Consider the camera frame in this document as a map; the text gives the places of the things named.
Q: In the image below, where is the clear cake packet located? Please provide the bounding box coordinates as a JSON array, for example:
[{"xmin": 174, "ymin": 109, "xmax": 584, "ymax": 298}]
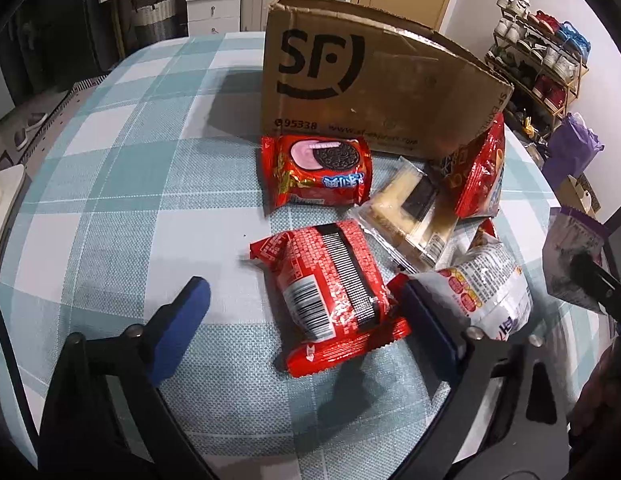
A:
[{"xmin": 348, "ymin": 156, "xmax": 461, "ymax": 273}]

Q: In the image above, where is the purple gummy packet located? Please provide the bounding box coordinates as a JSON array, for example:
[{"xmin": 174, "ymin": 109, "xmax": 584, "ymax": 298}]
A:
[{"xmin": 542, "ymin": 206, "xmax": 610, "ymax": 316}]

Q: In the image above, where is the person's right hand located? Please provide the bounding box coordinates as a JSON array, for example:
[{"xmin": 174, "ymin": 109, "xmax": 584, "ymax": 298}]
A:
[{"xmin": 569, "ymin": 350, "xmax": 621, "ymax": 438}]

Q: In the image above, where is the printed cardboard box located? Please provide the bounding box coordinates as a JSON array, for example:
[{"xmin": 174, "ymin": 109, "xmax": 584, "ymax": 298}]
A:
[{"xmin": 259, "ymin": 0, "xmax": 515, "ymax": 161}]

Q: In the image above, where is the striped floor mat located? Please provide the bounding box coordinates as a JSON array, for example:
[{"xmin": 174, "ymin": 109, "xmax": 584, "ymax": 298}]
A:
[{"xmin": 55, "ymin": 74, "xmax": 109, "ymax": 121}]

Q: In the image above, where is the red cookie packet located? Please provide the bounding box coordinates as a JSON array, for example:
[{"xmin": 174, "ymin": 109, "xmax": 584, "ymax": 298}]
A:
[
  {"xmin": 260, "ymin": 134, "xmax": 374, "ymax": 211},
  {"xmin": 249, "ymin": 220, "xmax": 412, "ymax": 378}
]

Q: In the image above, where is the checked tablecloth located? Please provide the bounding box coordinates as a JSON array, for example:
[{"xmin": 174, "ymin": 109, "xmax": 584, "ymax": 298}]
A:
[{"xmin": 0, "ymin": 30, "xmax": 611, "ymax": 480}]

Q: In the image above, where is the white red-ended snack packet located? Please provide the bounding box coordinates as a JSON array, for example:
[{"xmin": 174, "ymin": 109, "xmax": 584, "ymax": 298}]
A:
[{"xmin": 388, "ymin": 217, "xmax": 534, "ymax": 343}]

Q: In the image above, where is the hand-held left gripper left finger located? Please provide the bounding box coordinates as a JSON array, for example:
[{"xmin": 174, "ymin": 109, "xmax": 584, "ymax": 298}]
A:
[{"xmin": 38, "ymin": 276, "xmax": 216, "ymax": 480}]

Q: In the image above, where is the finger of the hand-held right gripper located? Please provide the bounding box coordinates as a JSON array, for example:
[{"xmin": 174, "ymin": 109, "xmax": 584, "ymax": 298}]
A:
[{"xmin": 571, "ymin": 252, "xmax": 621, "ymax": 328}]

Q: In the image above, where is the white side table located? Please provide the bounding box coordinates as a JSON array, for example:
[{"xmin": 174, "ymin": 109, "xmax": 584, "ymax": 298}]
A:
[{"xmin": 0, "ymin": 162, "xmax": 28, "ymax": 226}]

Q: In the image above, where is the woven basket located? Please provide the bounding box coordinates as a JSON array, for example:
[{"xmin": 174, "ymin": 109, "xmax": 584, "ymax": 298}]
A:
[{"xmin": 128, "ymin": 0, "xmax": 178, "ymax": 43}]

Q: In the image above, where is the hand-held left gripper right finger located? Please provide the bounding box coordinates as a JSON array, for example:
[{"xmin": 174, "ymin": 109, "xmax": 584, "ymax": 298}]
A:
[{"xmin": 403, "ymin": 280, "xmax": 571, "ymax": 480}]

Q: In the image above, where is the purple bag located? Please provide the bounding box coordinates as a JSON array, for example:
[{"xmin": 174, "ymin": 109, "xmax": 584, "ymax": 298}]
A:
[{"xmin": 545, "ymin": 112, "xmax": 605, "ymax": 191}]

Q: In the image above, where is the brown paper bag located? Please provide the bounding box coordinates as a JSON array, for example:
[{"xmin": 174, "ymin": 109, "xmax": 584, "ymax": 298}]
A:
[{"xmin": 558, "ymin": 174, "xmax": 602, "ymax": 218}]

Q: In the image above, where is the wooden shoe rack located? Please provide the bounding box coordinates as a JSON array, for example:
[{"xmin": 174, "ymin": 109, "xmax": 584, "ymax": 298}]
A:
[{"xmin": 485, "ymin": 5, "xmax": 590, "ymax": 126}]

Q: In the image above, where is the red chip bag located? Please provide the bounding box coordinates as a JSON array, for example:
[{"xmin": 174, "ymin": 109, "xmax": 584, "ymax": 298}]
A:
[{"xmin": 431, "ymin": 112, "xmax": 506, "ymax": 220}]

